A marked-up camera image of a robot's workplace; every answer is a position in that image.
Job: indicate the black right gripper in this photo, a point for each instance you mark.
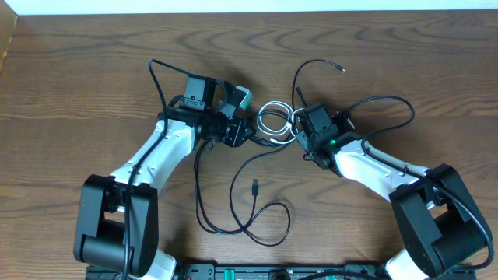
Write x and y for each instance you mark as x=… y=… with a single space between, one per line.
x=302 y=138

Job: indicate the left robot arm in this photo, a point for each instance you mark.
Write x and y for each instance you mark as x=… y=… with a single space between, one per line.
x=118 y=226

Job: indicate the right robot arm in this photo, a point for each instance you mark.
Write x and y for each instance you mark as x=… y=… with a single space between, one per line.
x=439 y=222

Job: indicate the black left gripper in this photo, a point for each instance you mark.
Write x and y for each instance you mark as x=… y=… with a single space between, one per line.
x=239 y=127

